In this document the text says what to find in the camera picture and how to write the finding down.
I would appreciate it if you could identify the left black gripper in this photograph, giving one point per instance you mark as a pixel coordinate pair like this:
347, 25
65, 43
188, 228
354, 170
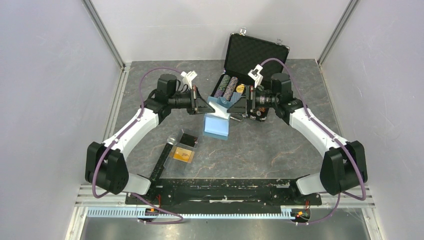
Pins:
198, 104

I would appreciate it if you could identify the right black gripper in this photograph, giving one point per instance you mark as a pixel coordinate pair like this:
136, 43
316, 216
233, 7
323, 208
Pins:
243, 105

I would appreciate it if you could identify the blue card holder wallet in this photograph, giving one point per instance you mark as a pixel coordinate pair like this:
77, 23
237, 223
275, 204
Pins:
216, 125

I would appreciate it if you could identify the dark card stack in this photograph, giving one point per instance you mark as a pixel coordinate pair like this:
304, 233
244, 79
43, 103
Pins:
189, 140

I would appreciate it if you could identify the clear plastic card box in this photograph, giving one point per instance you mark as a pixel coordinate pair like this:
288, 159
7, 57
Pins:
184, 145

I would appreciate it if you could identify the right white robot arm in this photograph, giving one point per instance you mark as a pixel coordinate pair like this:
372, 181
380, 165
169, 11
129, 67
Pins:
344, 162

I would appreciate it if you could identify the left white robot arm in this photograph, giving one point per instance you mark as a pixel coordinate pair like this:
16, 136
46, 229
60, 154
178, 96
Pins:
106, 166

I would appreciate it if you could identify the blue playing card deck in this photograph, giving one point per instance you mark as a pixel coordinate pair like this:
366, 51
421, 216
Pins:
235, 97

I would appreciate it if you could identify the yellow dealer button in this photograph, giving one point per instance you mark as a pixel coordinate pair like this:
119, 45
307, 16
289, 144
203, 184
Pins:
240, 88

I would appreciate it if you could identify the purple green chip row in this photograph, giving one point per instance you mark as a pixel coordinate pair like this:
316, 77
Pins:
222, 86

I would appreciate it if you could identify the pink grey chip row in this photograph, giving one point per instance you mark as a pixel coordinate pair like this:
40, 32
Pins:
230, 88

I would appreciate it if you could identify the black microphone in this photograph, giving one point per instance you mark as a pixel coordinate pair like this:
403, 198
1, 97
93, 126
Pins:
160, 165

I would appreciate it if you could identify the black poker chip case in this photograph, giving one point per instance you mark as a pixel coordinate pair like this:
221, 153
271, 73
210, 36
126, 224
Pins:
242, 55

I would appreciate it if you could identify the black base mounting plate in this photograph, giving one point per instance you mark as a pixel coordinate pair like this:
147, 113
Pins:
227, 195

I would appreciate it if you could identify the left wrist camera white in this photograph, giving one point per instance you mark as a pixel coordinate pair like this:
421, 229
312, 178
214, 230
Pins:
188, 77

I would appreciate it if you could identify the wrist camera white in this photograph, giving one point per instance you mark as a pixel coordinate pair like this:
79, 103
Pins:
256, 75
188, 77

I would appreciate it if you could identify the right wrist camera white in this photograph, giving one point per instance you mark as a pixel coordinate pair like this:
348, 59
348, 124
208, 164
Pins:
256, 75

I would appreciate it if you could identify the white slotted cable duct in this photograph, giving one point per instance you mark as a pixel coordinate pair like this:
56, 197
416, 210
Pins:
146, 213

